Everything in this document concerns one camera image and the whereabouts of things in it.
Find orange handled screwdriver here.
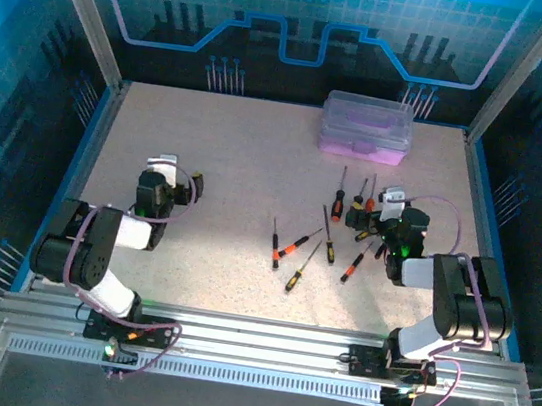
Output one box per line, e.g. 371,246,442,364
364,173,381,214

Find large orange black screwdriver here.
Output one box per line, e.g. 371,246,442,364
329,164,350,223

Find long yellow black screwdriver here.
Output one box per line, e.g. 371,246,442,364
313,203,342,266

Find small orange black screwdriver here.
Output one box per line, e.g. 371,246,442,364
266,217,286,271
276,222,324,264
339,237,375,287

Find purple clear plastic toolbox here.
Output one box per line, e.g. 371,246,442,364
315,87,418,169

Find blue printed back panel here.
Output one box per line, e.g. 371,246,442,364
49,0,542,140

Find blue printed left side panel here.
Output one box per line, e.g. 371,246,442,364
0,0,129,309

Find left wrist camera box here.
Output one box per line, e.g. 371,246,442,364
143,151,181,189

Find right table side rail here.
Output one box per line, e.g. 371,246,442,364
431,128,542,363

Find table side rail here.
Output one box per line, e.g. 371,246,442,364
431,128,542,363
10,69,132,304

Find left table side rail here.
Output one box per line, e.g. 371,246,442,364
10,69,132,304

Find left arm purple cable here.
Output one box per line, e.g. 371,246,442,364
49,149,206,388

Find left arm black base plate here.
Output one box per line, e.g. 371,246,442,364
81,306,179,352

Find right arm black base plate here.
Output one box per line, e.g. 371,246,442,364
345,342,441,388

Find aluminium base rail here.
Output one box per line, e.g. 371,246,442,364
0,278,534,401

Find slotted grey cable duct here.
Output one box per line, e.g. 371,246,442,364
5,333,387,406

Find right aluminium post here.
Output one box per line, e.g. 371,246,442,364
465,0,542,152

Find aluminium post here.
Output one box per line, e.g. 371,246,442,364
21,0,140,93
465,0,542,152

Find left aluminium post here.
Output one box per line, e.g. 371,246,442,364
21,0,140,93

